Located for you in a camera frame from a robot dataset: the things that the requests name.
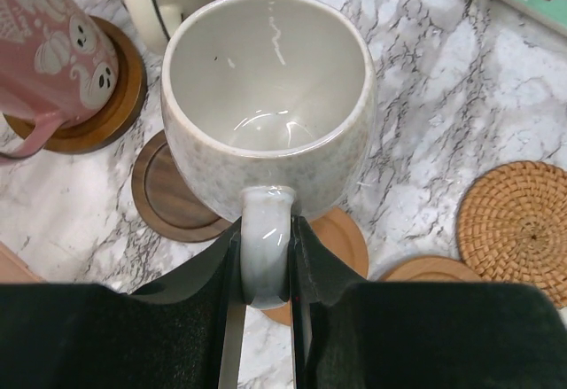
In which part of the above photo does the light wooden front coaster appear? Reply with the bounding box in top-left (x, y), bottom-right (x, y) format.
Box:
top-left (380, 255), bottom-right (482, 283)

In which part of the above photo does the peach mesh file organizer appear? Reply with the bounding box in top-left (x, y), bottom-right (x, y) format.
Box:
top-left (0, 243), bottom-right (44, 284)

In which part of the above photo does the brown ringed wooden coaster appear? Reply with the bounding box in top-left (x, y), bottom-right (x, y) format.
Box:
top-left (2, 17), bottom-right (146, 153)

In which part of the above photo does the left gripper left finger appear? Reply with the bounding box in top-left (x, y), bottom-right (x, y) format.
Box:
top-left (1, 224), bottom-right (242, 388)

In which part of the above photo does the dark brown wooden coaster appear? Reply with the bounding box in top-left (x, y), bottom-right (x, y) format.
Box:
top-left (131, 131), bottom-right (230, 243)

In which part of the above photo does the white cream mug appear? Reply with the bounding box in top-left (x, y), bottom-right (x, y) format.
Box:
top-left (160, 0), bottom-right (377, 309)

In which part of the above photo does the red pink mug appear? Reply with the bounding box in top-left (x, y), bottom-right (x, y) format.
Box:
top-left (1, 0), bottom-right (119, 164)

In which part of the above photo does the light wooden coaster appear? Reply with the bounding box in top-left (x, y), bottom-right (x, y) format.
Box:
top-left (380, 255), bottom-right (482, 283)
top-left (263, 207), bottom-right (369, 326)

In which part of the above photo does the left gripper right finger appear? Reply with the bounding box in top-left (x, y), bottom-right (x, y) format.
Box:
top-left (288, 216), bottom-right (566, 388)

